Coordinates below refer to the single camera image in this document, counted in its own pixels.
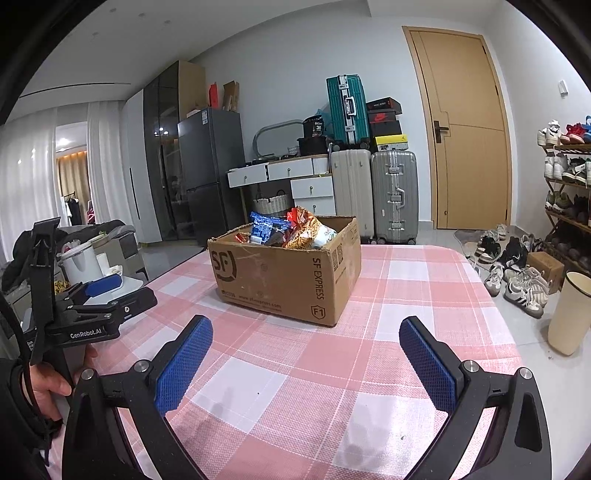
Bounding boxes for tall flat cardboard box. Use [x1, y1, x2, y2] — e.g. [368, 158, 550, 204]
[178, 60, 207, 118]

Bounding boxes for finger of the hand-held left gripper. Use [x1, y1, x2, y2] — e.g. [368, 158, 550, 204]
[54, 276, 124, 308]
[65, 288, 158, 325]

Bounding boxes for black red shoe box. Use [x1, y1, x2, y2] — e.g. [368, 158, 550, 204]
[367, 111, 399, 137]

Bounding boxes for grey box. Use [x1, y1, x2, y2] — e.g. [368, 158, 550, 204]
[95, 220, 139, 259]

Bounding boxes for wooden shoe rack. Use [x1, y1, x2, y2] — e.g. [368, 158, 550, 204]
[538, 117, 591, 278]

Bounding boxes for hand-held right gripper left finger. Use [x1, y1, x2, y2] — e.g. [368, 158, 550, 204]
[62, 315, 214, 480]

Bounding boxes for cream waste bin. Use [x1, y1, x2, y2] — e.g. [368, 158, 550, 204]
[548, 271, 591, 355]

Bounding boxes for black storage basket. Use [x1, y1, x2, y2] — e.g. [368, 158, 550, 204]
[295, 135, 331, 157]

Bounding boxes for beige suitcase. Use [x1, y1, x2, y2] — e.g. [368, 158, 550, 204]
[330, 148, 376, 243]

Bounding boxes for white pot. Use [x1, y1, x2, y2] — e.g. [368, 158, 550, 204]
[60, 242, 99, 284]

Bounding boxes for large cardboard box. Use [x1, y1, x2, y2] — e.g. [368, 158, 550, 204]
[207, 216, 362, 328]

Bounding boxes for dark grey fridge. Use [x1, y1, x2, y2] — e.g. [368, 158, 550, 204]
[178, 107, 247, 247]

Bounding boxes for black box white label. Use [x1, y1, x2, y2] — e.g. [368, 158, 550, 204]
[301, 117, 328, 139]

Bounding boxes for small cardboard box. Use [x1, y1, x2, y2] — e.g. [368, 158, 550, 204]
[526, 251, 565, 294]

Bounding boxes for grey white woven basket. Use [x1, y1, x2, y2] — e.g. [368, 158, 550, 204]
[252, 189, 294, 222]

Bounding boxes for teal suitcase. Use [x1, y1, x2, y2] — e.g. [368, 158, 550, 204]
[326, 75, 372, 149]

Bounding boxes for grey door mat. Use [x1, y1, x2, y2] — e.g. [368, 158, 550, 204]
[454, 228, 499, 245]

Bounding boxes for white wardrobe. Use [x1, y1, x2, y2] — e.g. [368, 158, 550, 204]
[121, 90, 164, 245]

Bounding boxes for wooden door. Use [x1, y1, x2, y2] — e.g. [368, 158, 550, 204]
[403, 25, 512, 230]

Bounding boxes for brown paper bag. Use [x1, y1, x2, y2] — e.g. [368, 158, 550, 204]
[223, 80, 241, 112]

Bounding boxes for blue snack packet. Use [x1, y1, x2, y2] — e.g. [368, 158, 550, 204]
[249, 211, 294, 245]

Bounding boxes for person's left hand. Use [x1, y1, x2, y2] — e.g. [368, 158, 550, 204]
[23, 364, 72, 418]

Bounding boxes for person's left forearm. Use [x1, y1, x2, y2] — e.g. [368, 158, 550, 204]
[0, 357, 63, 480]

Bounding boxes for hanging clothes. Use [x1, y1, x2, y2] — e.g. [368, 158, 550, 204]
[60, 194, 98, 227]

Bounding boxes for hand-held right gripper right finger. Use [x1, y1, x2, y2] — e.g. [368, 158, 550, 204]
[399, 316, 552, 480]

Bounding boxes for pink checkered tablecloth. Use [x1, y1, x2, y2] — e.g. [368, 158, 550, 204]
[85, 244, 522, 480]

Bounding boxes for white side table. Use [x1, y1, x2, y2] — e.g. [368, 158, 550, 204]
[108, 272, 149, 294]

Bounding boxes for white desk with drawers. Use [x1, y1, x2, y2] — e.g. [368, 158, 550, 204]
[226, 156, 335, 217]

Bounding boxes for pile of sneakers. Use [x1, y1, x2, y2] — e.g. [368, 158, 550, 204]
[466, 224, 552, 319]

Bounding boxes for dark glass cabinet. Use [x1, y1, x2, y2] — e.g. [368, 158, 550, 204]
[142, 62, 195, 243]

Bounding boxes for black bag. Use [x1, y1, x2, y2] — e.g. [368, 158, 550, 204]
[0, 228, 63, 296]

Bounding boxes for silver suitcase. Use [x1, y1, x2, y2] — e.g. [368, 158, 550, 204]
[370, 150, 419, 245]

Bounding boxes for white sheer curtain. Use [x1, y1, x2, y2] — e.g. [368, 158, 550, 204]
[0, 102, 139, 241]

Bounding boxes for silver curved metal frame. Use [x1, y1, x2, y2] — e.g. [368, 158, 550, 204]
[252, 120, 303, 160]

